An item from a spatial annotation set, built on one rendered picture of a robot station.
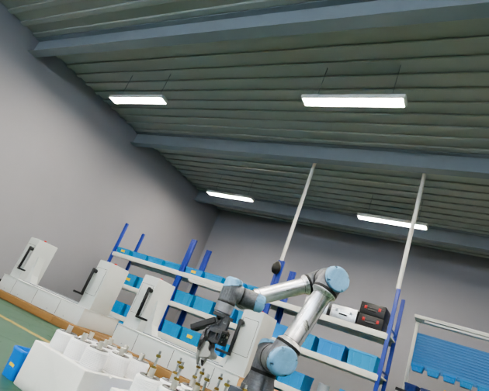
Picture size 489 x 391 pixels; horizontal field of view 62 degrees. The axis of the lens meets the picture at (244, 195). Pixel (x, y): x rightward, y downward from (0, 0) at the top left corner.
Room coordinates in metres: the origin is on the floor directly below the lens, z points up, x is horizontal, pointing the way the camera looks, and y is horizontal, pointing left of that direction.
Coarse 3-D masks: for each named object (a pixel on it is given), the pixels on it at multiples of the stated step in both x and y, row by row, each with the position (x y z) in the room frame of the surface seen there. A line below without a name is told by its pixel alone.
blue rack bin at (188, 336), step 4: (184, 328) 7.11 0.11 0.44; (184, 332) 7.11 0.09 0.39; (188, 332) 7.07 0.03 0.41; (192, 332) 7.01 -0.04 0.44; (196, 332) 6.97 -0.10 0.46; (180, 336) 7.14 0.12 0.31; (184, 336) 7.10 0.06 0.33; (188, 336) 7.05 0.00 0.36; (192, 336) 7.01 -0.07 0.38; (196, 336) 6.97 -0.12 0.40; (200, 336) 6.95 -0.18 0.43; (180, 340) 7.13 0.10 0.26; (184, 340) 7.08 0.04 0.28; (188, 340) 7.03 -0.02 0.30; (192, 340) 6.99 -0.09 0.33; (196, 340) 6.95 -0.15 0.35; (192, 344) 6.98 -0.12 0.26; (196, 344) 6.95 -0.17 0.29
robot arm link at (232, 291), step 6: (228, 282) 1.72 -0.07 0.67; (234, 282) 1.71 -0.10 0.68; (240, 282) 1.72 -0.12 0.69; (222, 288) 1.74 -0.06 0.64; (228, 288) 1.71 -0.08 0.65; (234, 288) 1.71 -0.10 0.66; (240, 288) 1.72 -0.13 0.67; (222, 294) 1.72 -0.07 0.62; (228, 294) 1.71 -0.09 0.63; (234, 294) 1.71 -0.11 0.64; (240, 294) 1.71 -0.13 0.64; (222, 300) 1.71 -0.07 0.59; (228, 300) 1.71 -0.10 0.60; (234, 300) 1.72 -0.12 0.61
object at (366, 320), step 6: (360, 318) 5.64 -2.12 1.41; (366, 318) 5.60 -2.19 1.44; (372, 318) 5.56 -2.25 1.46; (378, 318) 5.52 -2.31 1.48; (360, 324) 5.63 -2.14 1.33; (366, 324) 5.59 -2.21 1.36; (372, 324) 5.55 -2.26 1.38; (378, 324) 5.51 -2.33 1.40; (384, 324) 5.58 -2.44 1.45; (384, 330) 5.68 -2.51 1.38
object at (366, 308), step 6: (360, 306) 5.67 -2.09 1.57; (366, 306) 5.62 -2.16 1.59; (372, 306) 5.58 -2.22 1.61; (378, 306) 5.54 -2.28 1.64; (360, 312) 5.66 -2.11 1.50; (366, 312) 5.61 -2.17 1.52; (372, 312) 5.57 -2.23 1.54; (378, 312) 5.53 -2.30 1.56; (384, 312) 5.49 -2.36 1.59; (384, 318) 5.52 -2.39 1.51
